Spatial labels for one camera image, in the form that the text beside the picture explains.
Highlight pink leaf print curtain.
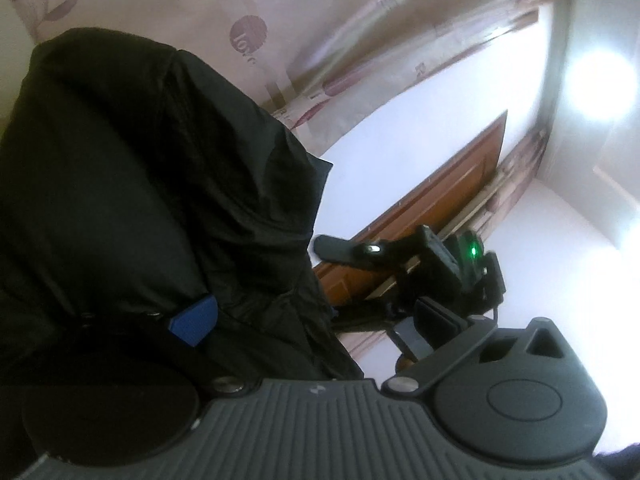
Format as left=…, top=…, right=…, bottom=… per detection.
left=0, top=0, right=582, bottom=156

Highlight brown wooden door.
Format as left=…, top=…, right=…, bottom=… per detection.
left=314, top=113, right=508, bottom=307

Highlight black puffer jacket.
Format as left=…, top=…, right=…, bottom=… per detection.
left=1, top=28, right=361, bottom=478

